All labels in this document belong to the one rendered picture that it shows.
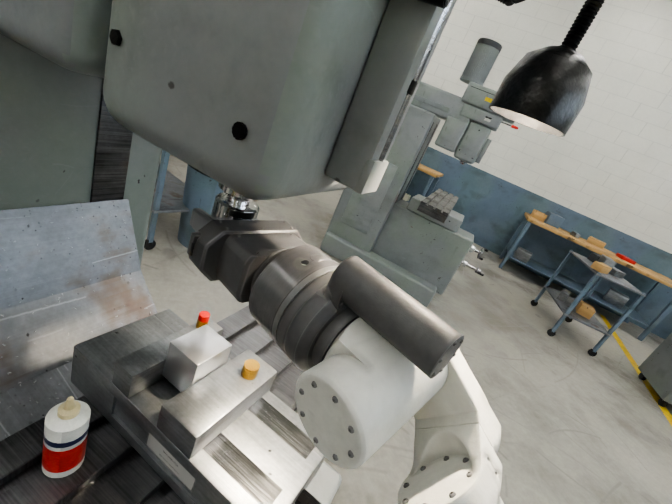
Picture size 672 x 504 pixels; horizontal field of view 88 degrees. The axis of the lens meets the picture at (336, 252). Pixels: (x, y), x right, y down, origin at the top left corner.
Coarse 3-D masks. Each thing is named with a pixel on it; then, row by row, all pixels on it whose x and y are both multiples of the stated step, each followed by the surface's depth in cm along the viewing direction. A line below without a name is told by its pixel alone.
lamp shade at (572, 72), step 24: (552, 48) 29; (528, 72) 29; (552, 72) 28; (576, 72) 28; (504, 96) 31; (528, 96) 29; (552, 96) 29; (576, 96) 29; (528, 120) 35; (552, 120) 29
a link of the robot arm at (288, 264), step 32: (224, 224) 33; (256, 224) 35; (288, 224) 39; (192, 256) 32; (224, 256) 32; (256, 256) 30; (288, 256) 29; (320, 256) 30; (256, 288) 29; (288, 288) 27; (256, 320) 31
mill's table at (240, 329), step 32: (224, 320) 73; (256, 352) 69; (288, 384) 64; (96, 416) 47; (0, 448) 40; (32, 448) 41; (96, 448) 44; (128, 448) 45; (0, 480) 38; (32, 480) 39; (64, 480) 40; (96, 480) 42; (128, 480) 42; (160, 480) 43
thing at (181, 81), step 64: (128, 0) 25; (192, 0) 23; (256, 0) 21; (320, 0) 20; (384, 0) 25; (128, 64) 26; (192, 64) 24; (256, 64) 22; (320, 64) 22; (128, 128) 29; (192, 128) 25; (256, 128) 23; (320, 128) 26; (256, 192) 25
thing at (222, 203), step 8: (224, 192) 38; (216, 200) 36; (224, 200) 36; (216, 208) 36; (224, 208) 35; (232, 208) 35; (240, 208) 36; (248, 208) 37; (256, 208) 37; (232, 216) 36; (240, 216) 36; (248, 216) 36; (256, 216) 38
